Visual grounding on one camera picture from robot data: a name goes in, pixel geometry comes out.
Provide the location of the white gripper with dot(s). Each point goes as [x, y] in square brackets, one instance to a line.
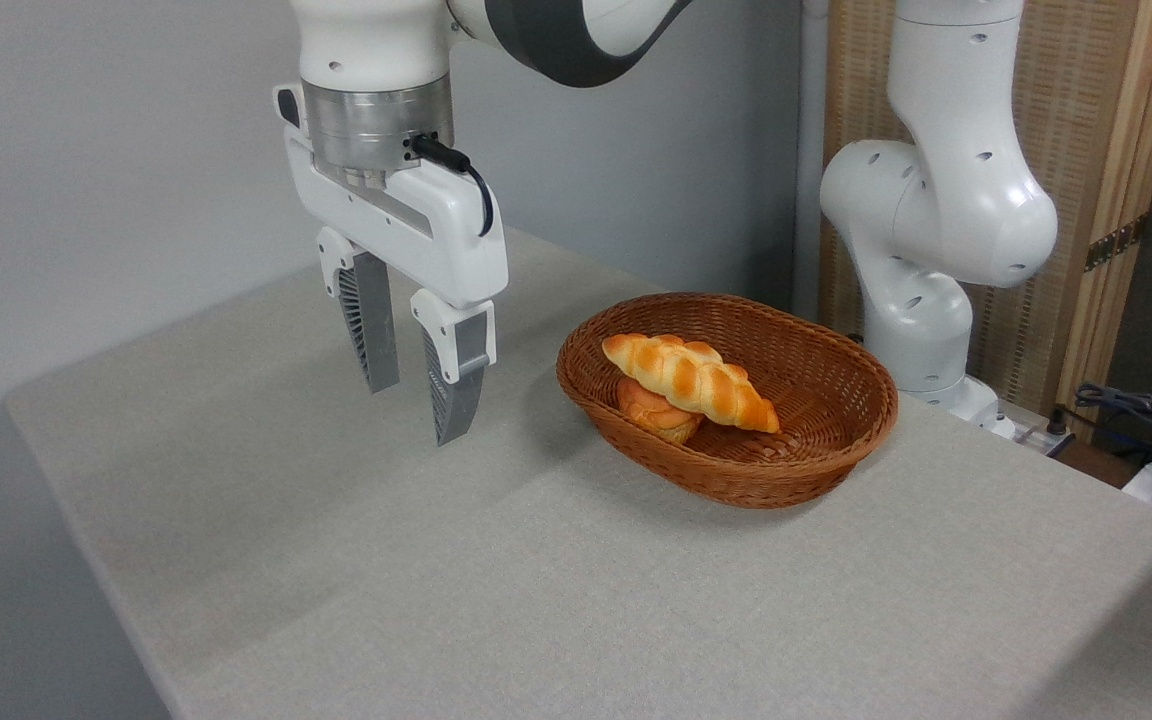
[436, 235]

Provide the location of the braided golden bread loaf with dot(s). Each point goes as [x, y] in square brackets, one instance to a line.
[696, 380]

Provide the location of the metal screen hinge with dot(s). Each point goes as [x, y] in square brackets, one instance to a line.
[1116, 243]

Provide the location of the grey tablecloth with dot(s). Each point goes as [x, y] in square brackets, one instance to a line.
[436, 580]

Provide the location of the round orange bread bun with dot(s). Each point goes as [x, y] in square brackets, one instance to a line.
[651, 412]

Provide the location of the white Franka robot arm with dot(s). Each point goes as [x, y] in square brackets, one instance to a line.
[936, 200]

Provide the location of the wooden folding screen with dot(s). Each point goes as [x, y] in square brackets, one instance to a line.
[1066, 100]

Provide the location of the brown wicker basket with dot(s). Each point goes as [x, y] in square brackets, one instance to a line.
[821, 385]

